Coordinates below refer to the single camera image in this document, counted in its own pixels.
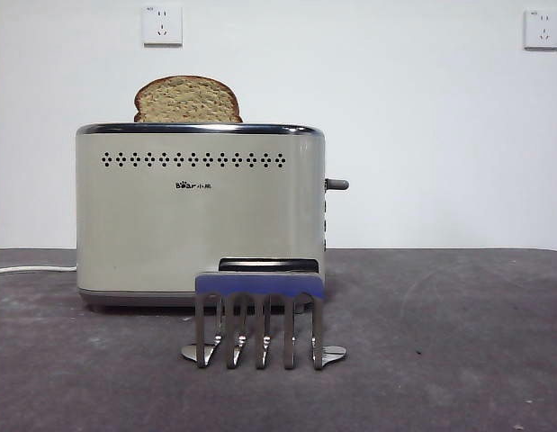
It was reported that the brown bread slice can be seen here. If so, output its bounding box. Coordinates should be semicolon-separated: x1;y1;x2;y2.
133;76;244;123

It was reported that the steel toast rack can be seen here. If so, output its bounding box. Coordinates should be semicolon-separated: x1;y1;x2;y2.
180;271;349;372

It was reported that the cream Bear toaster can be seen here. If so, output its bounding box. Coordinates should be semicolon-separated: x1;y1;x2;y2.
75;121;328;311

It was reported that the white wall socket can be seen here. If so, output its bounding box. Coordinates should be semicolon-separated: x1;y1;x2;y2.
142;4;184;48
523;8;557;51

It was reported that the white power cable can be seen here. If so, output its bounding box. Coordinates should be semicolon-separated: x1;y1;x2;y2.
0;265;77;276

